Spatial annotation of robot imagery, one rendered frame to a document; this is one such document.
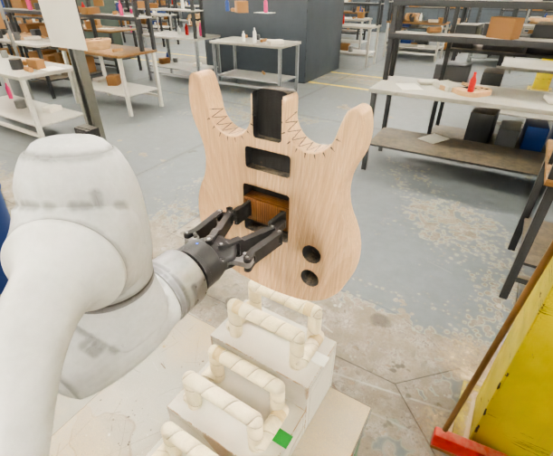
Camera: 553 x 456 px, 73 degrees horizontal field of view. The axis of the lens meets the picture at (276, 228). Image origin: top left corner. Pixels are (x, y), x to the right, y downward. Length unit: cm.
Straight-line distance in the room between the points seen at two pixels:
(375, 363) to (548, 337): 99
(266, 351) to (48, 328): 66
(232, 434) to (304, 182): 56
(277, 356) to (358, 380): 138
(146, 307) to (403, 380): 197
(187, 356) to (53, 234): 85
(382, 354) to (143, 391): 158
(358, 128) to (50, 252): 41
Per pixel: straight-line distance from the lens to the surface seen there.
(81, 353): 46
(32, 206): 37
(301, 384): 87
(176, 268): 52
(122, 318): 44
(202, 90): 70
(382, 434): 212
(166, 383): 111
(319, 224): 65
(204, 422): 93
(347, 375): 226
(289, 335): 81
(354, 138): 56
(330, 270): 69
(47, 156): 36
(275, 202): 69
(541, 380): 181
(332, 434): 101
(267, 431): 87
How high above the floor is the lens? 182
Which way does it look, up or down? 33 degrees down
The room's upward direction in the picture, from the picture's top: straight up
